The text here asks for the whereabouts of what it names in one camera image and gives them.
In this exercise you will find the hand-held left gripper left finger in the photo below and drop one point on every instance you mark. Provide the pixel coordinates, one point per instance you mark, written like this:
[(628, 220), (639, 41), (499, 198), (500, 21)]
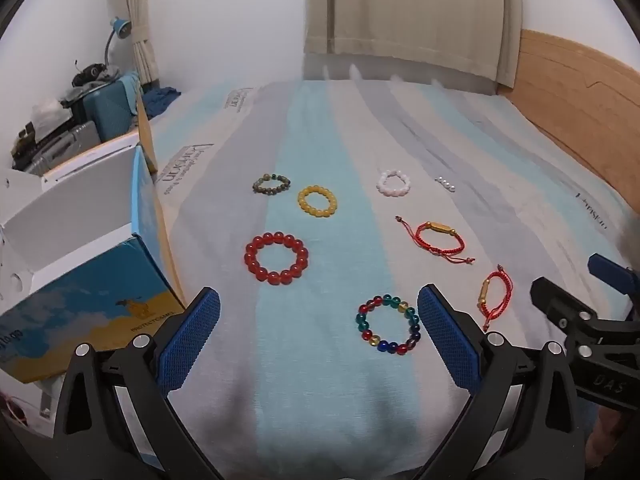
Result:
[(190, 340)]

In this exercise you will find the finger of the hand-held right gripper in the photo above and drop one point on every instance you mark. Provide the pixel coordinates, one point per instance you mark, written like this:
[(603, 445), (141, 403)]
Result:
[(607, 267), (555, 302)]

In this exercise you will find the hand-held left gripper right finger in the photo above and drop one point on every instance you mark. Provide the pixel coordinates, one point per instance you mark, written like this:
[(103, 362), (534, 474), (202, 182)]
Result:
[(445, 340)]

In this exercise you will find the blue and white cardboard box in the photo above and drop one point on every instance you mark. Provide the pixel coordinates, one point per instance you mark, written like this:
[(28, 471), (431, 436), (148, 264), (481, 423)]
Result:
[(90, 300)]

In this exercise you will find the person's right hand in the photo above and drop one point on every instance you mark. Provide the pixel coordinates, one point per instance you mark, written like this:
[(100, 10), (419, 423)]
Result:
[(607, 435)]

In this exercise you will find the wooden headboard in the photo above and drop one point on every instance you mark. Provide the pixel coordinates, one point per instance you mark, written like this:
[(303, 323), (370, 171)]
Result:
[(575, 100)]

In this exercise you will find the silver suitcase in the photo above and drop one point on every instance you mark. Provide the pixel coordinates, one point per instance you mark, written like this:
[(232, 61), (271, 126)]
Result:
[(75, 140)]

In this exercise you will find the dark blue clothes pile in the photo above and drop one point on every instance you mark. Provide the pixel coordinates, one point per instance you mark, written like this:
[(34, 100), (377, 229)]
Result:
[(160, 100)]

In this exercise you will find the teal suitcase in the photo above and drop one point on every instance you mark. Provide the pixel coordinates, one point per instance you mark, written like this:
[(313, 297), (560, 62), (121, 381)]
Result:
[(107, 110)]

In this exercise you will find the teal cloth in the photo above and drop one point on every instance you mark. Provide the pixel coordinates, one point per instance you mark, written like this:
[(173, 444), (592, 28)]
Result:
[(131, 85)]

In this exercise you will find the white plastic bag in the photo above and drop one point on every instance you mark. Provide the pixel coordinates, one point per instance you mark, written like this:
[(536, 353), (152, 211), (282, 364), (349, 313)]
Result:
[(50, 107)]

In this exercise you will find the black gadget pile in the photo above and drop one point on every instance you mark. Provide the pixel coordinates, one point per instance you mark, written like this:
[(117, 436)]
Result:
[(90, 72)]

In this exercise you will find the narrow beige curtain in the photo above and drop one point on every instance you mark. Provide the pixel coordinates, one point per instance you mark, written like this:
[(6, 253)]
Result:
[(142, 35)]

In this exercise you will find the blue desk lamp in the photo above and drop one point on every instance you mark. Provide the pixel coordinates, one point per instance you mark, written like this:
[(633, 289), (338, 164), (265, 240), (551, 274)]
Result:
[(120, 26)]

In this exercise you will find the wide beige curtain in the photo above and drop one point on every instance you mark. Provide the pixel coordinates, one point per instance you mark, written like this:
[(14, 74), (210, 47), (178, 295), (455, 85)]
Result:
[(400, 10)]

